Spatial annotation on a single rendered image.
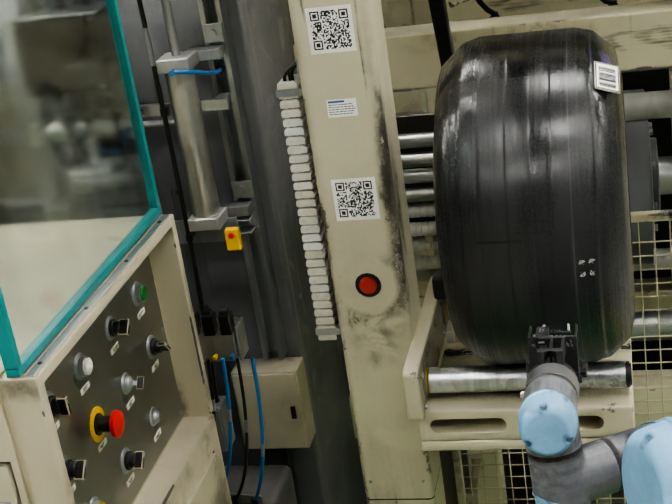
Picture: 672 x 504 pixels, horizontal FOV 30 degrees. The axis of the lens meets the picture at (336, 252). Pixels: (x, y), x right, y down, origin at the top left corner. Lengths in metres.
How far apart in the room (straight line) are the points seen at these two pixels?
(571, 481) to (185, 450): 0.69
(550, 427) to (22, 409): 0.67
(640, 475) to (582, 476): 0.37
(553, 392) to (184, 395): 0.74
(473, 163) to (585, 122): 0.18
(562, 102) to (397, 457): 0.76
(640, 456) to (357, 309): 0.94
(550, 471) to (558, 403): 0.10
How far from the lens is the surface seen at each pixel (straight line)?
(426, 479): 2.35
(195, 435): 2.13
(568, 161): 1.89
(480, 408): 2.14
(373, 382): 2.26
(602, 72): 1.97
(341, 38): 2.03
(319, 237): 2.16
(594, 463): 1.74
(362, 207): 2.11
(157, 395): 2.08
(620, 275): 1.95
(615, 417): 2.13
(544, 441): 1.67
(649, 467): 1.34
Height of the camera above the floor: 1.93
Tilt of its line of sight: 22 degrees down
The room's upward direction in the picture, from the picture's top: 9 degrees counter-clockwise
